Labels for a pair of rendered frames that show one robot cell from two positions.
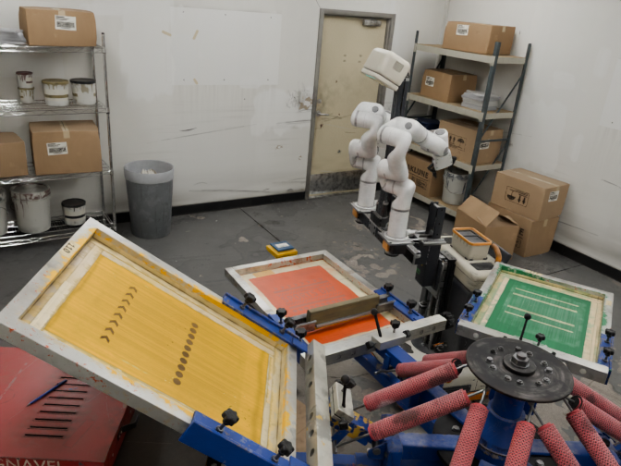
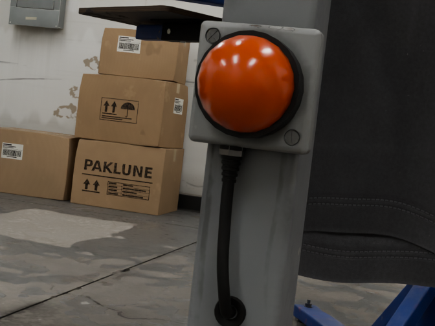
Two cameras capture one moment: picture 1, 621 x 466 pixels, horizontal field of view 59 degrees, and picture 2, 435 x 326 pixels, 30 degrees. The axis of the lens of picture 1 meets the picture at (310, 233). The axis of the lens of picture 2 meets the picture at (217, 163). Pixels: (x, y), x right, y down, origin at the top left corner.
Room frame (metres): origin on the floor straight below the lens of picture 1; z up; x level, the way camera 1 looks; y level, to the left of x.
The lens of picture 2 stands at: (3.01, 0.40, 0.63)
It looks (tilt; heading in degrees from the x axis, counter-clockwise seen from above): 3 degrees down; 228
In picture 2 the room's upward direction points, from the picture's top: 7 degrees clockwise
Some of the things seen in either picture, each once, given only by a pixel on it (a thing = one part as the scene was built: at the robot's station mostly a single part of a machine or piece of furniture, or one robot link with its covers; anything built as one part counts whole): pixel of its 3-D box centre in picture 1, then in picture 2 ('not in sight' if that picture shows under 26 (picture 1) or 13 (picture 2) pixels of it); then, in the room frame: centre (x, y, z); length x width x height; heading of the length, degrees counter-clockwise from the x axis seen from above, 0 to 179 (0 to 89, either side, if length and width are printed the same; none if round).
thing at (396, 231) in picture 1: (400, 223); not in sight; (2.63, -0.45, 1.21); 0.16 x 0.13 x 0.15; 108
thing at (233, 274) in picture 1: (317, 297); not in sight; (2.22, -0.06, 0.97); 0.79 x 0.58 x 0.04; 33
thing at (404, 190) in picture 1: (401, 192); not in sight; (2.63, -0.43, 1.37); 0.13 x 0.10 x 0.16; 51
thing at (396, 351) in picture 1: (395, 356); not in sight; (1.74, -0.36, 1.02); 0.17 x 0.06 x 0.05; 33
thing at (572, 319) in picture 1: (541, 309); not in sight; (2.14, -1.04, 1.05); 1.08 x 0.61 x 0.23; 153
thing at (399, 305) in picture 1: (397, 309); not in sight; (2.17, -0.42, 0.98); 0.30 x 0.05 x 0.07; 33
